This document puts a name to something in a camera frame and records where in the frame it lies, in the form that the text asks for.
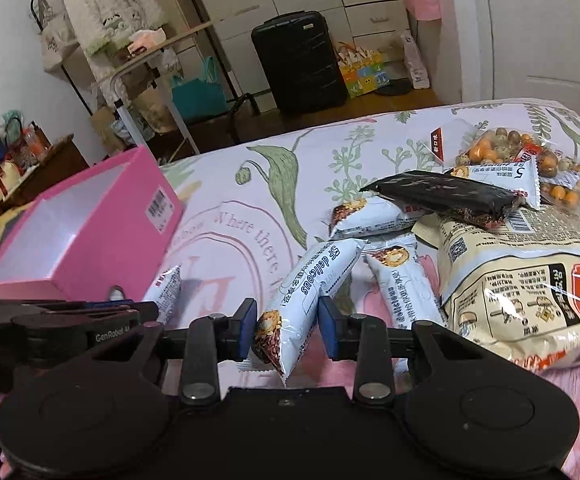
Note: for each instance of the white door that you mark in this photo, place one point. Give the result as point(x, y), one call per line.
point(519, 49)

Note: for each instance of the white snack bar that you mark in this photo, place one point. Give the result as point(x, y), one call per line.
point(403, 282)
point(520, 177)
point(283, 329)
point(164, 292)
point(370, 216)

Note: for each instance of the teal tote bag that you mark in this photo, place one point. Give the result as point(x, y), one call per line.
point(199, 97)

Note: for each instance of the pink tissue box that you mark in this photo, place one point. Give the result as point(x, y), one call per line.
point(144, 40)

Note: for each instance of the white knitted cardigan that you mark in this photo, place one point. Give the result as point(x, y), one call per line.
point(106, 25)

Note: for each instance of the black clothes rack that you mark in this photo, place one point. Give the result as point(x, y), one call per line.
point(44, 10)

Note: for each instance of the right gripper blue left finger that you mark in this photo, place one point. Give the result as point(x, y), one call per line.
point(209, 341)

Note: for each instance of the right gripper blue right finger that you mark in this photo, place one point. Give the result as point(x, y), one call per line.
point(363, 339)

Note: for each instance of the beige noodle package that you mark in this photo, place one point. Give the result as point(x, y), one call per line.
point(516, 290)

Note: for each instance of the dark chocolate bar pack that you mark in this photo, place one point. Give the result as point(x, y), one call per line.
point(479, 204)

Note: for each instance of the white plastic bag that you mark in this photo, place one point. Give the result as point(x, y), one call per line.
point(417, 72)

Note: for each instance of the colourful gift bag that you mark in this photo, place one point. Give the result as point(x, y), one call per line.
point(362, 69)

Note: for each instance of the pink cardboard box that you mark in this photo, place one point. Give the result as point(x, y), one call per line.
point(107, 226)

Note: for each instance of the white snack bar top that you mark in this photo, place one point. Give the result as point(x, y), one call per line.
point(370, 216)

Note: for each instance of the wooden rolling side table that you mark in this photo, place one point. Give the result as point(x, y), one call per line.
point(158, 82)

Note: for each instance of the brown paper bag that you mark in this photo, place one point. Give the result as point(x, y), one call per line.
point(102, 121)

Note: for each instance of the canvas tote bag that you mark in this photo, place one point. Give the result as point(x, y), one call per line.
point(58, 42)

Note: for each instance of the floral bed sheet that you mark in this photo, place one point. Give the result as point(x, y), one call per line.
point(250, 212)

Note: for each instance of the dark wooden nightstand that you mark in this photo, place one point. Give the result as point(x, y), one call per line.
point(25, 174)

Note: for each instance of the black suitcase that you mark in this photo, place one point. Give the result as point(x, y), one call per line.
point(300, 63)

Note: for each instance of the right coated peanuts bag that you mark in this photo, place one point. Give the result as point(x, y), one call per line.
point(559, 173)

